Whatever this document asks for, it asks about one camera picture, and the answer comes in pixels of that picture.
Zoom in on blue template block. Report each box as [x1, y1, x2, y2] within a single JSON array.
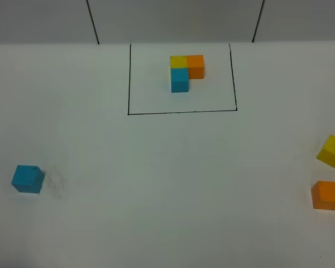
[[170, 68, 189, 93]]

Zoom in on yellow template block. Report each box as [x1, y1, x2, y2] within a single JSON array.
[[170, 55, 188, 69]]

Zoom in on orange template block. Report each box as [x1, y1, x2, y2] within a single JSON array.
[[186, 55, 205, 79]]

